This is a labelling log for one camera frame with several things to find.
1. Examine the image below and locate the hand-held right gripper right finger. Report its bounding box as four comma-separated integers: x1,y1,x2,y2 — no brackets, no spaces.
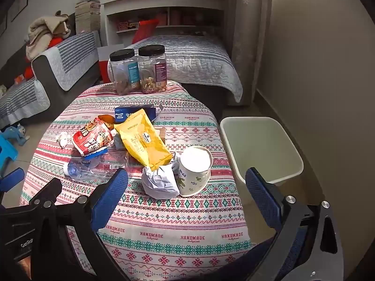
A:
245,167,345,281

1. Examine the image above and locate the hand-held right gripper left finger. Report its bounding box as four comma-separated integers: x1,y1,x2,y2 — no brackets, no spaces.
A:
29,168,131,281

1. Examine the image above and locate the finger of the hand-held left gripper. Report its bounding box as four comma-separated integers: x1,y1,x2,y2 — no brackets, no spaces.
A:
0,168,25,194

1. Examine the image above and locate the crushed clear plastic bottle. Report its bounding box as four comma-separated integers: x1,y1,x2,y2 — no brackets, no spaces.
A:
64,152,129,180

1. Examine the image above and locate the white paper ball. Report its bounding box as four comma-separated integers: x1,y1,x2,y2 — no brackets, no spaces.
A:
142,154,180,201

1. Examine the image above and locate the white waste bin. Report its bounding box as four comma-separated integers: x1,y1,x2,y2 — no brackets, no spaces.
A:
220,116,304,186

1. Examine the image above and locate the red instant food cup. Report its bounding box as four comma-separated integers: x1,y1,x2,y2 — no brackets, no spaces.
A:
72,117,114,156

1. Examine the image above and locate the yellow snack bag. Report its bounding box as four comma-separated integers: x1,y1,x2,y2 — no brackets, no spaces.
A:
114,109,173,170

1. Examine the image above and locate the white paper cup green print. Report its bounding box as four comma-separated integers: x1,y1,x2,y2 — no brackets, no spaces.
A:
177,145,213,197

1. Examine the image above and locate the blue plastic stool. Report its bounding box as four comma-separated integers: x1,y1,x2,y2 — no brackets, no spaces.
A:
0,136,19,176

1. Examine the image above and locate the blue toy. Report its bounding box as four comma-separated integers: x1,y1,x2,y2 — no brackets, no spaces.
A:
3,123,30,146

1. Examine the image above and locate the blue white wrapper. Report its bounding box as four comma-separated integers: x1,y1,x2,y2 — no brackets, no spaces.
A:
83,147,109,160

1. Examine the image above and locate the patterned tablecloth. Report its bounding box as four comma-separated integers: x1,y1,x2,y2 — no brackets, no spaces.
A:
19,80,252,281

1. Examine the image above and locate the blue cardboard box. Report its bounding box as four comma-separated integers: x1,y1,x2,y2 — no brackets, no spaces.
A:
114,102,165,123

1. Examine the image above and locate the teal label plastic jar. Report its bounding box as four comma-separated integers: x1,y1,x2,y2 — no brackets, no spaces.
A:
109,48,141,96

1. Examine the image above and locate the purple label plastic jar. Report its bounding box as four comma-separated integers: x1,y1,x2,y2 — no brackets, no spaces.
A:
138,45,168,94

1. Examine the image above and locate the red white box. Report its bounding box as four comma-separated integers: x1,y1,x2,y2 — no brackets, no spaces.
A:
97,44,125,84

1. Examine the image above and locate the sofa with grey striped cover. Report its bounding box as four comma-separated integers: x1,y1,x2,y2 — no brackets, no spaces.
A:
0,31,101,129

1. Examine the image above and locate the beige blanket pile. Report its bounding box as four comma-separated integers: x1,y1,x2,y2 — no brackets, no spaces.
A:
26,11,71,60

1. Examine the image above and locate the grey curtain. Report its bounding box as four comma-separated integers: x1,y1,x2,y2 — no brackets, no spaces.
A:
224,0,273,106

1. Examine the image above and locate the white headboard shelf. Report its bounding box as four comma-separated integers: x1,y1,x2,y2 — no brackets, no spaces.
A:
101,0,226,47

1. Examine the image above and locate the framed wall picture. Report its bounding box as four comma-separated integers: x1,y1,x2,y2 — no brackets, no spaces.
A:
7,0,31,22

